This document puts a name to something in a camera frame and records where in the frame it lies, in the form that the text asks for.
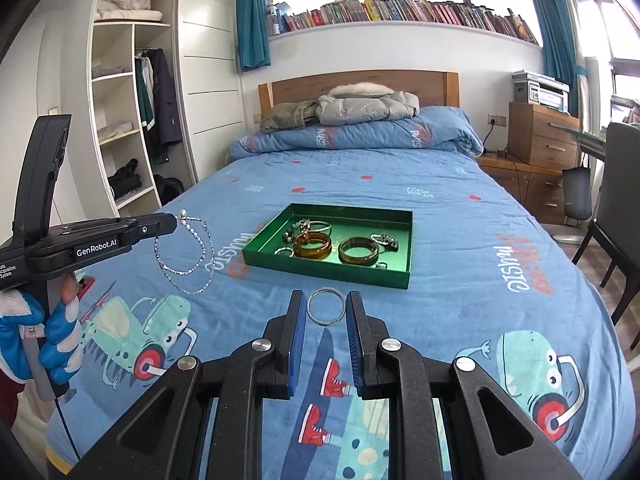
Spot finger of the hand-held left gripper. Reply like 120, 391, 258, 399
131, 211, 180, 241

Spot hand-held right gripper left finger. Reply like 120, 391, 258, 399
102, 290, 307, 480

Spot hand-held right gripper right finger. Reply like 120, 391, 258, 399
346, 290, 571, 480

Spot crystal chain necklace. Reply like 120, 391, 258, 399
152, 208, 217, 296

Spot thin silver bangle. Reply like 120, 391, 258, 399
306, 287, 347, 326

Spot olive amber bangle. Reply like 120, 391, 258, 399
338, 236, 380, 267

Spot green metal tray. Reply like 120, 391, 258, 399
241, 203, 415, 291

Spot person's left forearm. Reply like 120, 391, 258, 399
0, 352, 36, 431

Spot person's left hand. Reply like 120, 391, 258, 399
0, 272, 86, 386

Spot black floor bag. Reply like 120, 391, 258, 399
152, 175, 185, 206

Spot black clothes on shelf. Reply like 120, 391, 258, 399
107, 159, 141, 200

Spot amber brown bangle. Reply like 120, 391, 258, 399
292, 232, 333, 262

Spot folded white clothes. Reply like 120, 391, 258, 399
97, 122, 141, 144

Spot dark hanging coat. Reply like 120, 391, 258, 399
150, 49, 183, 161

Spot green and white hanging garment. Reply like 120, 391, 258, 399
134, 55, 156, 133

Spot white open wardrobe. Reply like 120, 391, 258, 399
90, 0, 241, 211

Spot blue printed bed sheet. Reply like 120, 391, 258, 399
45, 152, 636, 480

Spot brown fleece garment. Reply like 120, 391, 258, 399
260, 101, 321, 133

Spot wooden headboard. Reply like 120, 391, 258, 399
258, 71, 460, 121

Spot folded blue quilt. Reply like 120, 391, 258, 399
229, 106, 485, 161

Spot teal curtain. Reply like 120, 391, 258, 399
529, 0, 586, 111
235, 0, 272, 72

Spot grey down jacket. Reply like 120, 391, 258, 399
316, 81, 421, 126

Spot low wooden nightstand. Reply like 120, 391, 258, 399
474, 152, 571, 225

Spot wooden drawer chest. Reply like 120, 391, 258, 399
508, 101, 582, 170

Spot dark chair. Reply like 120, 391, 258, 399
570, 121, 640, 331

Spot glass top desk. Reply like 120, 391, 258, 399
567, 127, 613, 153

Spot grey printer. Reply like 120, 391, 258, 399
511, 70, 571, 113

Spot row of books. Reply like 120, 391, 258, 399
267, 0, 538, 43

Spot black cable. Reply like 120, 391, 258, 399
56, 394, 82, 462

